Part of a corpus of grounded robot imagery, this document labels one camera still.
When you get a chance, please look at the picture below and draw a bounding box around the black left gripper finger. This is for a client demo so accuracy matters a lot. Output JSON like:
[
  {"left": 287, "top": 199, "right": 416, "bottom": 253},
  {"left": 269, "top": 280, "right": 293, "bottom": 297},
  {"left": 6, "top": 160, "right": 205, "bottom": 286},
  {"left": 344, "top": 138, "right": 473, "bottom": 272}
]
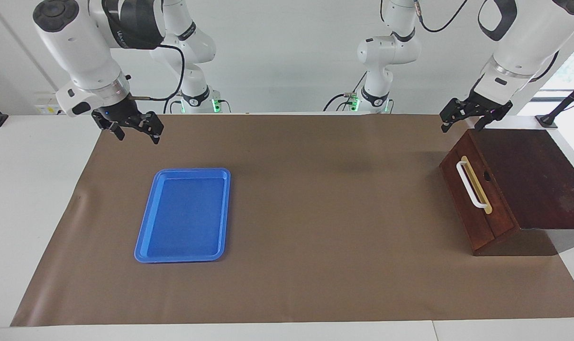
[
  {"left": 440, "top": 98, "right": 472, "bottom": 133},
  {"left": 474, "top": 105, "right": 513, "bottom": 132}
]

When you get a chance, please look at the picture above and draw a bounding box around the wooden drawer with white handle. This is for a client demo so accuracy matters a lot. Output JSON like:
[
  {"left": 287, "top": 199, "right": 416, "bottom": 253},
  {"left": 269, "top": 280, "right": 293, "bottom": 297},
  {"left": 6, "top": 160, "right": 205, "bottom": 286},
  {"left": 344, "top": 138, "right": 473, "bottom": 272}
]
[{"left": 439, "top": 132, "right": 517, "bottom": 251}]

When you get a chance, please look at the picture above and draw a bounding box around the dark wooden cabinet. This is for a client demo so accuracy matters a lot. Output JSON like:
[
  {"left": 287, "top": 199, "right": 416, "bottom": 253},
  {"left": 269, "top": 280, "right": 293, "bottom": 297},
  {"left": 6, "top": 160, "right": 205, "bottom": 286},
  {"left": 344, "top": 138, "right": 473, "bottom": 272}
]
[{"left": 439, "top": 128, "right": 574, "bottom": 257}]

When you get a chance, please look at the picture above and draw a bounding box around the blue plastic tray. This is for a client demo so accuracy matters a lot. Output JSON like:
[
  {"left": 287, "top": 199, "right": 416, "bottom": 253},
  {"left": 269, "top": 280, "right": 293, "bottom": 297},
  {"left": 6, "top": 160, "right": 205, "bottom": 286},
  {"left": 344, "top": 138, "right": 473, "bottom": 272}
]
[{"left": 134, "top": 168, "right": 231, "bottom": 264}]

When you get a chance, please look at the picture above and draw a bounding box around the brown table mat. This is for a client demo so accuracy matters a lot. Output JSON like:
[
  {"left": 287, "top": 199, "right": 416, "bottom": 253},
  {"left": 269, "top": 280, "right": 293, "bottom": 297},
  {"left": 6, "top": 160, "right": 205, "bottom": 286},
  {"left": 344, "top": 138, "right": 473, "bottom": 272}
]
[{"left": 10, "top": 113, "right": 574, "bottom": 327}]

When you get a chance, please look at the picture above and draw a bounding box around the black base cable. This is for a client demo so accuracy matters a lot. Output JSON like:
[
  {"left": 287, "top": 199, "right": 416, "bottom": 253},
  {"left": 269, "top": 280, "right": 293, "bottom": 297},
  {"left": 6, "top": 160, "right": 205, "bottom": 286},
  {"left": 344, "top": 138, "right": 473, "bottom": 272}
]
[
  {"left": 323, "top": 71, "right": 368, "bottom": 112},
  {"left": 163, "top": 92, "right": 183, "bottom": 114}
]

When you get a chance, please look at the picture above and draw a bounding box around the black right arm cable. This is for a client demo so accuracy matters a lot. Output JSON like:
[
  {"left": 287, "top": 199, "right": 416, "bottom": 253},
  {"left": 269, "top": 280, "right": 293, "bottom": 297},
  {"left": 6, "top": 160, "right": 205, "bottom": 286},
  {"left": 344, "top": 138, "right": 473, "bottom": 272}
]
[{"left": 104, "top": 0, "right": 186, "bottom": 101}]

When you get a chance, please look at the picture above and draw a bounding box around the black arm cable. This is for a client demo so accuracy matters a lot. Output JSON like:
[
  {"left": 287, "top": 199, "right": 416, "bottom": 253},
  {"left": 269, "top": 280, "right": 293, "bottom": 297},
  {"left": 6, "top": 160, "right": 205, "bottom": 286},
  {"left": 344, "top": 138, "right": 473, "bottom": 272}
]
[
  {"left": 104, "top": 0, "right": 186, "bottom": 101},
  {"left": 411, "top": 0, "right": 468, "bottom": 33}
]

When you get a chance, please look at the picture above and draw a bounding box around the black camera stand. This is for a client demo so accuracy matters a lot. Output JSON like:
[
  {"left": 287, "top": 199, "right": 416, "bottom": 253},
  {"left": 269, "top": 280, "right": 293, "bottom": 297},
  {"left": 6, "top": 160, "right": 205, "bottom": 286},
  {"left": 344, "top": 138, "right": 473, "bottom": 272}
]
[{"left": 536, "top": 76, "right": 574, "bottom": 129}]

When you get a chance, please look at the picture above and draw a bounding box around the white wall socket box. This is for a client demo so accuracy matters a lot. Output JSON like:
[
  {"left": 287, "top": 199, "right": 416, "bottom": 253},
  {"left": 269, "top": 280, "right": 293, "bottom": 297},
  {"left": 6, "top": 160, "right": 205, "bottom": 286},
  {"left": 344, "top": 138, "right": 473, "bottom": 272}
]
[{"left": 35, "top": 92, "right": 72, "bottom": 116}]

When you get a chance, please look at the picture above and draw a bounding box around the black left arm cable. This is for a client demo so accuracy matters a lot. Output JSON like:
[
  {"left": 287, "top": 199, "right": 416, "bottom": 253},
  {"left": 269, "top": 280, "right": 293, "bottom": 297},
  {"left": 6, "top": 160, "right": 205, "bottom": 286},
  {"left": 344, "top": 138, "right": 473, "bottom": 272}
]
[{"left": 411, "top": 0, "right": 468, "bottom": 33}]

